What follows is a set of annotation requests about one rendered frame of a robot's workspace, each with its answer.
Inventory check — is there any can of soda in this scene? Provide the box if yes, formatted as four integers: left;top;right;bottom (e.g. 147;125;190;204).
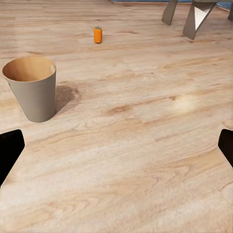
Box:
94;27;102;44

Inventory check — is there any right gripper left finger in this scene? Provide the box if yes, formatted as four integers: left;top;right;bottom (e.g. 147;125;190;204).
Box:
0;129;25;186

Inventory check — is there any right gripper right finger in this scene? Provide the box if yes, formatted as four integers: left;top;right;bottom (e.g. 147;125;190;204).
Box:
218;129;233;167

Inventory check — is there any trash can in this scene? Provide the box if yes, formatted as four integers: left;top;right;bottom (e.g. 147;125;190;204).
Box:
1;56;56;123

